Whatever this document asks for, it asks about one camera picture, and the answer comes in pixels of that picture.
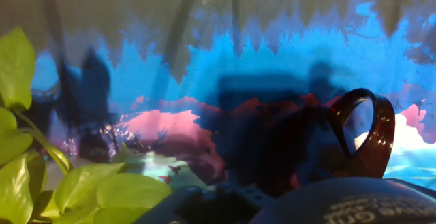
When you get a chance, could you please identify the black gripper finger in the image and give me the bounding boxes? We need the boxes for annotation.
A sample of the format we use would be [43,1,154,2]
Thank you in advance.
[134,182,274,224]

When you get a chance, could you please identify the dark red watering can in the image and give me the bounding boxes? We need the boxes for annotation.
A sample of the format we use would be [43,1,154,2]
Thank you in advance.
[326,87,396,180]

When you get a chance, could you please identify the green pothos plant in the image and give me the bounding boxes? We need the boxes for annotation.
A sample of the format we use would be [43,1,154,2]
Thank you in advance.
[0,26,173,224]

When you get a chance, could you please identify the blue and grey printed cloth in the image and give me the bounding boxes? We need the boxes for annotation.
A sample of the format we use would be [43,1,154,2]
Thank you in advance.
[0,0,436,197]

